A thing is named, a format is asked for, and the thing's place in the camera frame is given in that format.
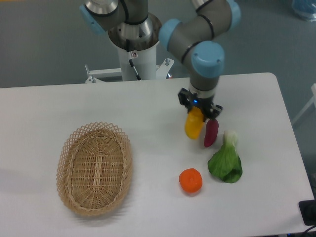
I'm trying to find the white frame at right edge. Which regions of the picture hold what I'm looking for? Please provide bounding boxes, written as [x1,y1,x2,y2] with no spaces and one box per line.
[291,83,316,127]

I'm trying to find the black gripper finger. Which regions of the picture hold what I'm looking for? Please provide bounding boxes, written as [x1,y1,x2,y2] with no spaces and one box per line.
[203,104,223,120]
[178,88,192,110]

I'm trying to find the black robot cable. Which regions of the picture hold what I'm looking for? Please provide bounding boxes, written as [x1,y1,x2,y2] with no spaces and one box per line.
[125,39,142,81]

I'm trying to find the purple sweet potato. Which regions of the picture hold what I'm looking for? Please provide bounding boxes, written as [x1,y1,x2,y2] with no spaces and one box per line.
[204,119,219,147]

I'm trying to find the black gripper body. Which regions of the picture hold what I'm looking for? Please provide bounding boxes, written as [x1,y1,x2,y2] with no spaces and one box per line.
[188,93,214,115]

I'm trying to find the yellow mango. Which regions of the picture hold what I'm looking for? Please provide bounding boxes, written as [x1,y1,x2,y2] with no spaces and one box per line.
[185,107,204,140]

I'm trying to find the woven wicker basket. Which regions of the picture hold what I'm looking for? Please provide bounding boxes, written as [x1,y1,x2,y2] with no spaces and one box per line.
[56,122,133,217]

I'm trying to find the black device at table edge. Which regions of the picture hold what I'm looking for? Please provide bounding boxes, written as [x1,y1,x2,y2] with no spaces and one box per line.
[299,200,316,226]

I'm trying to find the blue object in corner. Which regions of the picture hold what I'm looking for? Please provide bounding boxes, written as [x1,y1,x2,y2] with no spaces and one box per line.
[292,0,316,22]

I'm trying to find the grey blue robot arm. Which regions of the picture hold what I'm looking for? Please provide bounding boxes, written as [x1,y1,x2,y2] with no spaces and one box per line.
[79,0,241,120]

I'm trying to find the green bok choy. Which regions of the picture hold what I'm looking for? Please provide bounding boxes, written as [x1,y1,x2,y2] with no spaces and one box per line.
[207,130,243,184]

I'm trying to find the orange tangerine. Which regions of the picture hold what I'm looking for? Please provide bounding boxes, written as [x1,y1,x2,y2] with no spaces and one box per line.
[179,168,203,194]

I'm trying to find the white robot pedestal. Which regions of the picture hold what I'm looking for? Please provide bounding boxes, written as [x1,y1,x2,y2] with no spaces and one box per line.
[85,13,175,83]

